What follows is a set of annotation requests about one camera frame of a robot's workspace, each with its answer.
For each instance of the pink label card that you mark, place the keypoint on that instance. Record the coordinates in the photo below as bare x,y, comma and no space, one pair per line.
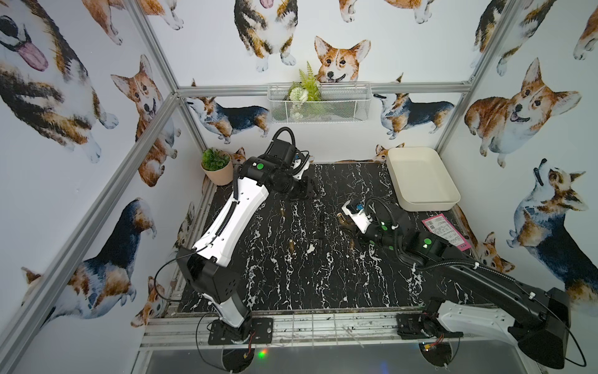
440,226

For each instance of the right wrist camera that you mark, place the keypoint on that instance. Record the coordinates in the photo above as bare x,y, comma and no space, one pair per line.
355,210

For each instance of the white wire wall basket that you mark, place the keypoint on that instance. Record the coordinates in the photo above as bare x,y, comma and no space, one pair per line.
340,102

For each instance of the artificial fern with flower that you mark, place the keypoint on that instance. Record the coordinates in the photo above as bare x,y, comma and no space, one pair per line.
304,97

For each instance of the aluminium front rail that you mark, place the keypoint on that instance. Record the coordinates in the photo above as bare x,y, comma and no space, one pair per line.
352,327

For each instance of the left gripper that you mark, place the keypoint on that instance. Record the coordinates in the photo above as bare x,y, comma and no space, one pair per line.
304,185

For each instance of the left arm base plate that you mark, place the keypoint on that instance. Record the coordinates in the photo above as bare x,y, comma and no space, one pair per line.
240,331

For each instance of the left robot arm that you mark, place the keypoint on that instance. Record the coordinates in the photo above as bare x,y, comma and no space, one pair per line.
280,170

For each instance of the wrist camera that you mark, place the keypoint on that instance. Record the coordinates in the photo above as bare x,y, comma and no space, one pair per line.
355,210
301,165

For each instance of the potted green plant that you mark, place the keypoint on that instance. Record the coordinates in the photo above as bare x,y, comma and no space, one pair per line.
218,166

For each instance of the cream rectangular tray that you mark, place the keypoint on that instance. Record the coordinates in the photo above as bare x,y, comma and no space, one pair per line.
421,180

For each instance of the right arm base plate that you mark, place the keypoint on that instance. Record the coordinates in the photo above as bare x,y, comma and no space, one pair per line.
422,326

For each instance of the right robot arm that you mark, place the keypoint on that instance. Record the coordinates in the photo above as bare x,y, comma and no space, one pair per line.
536,321

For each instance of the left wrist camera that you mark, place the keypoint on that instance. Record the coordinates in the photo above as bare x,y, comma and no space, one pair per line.
301,165

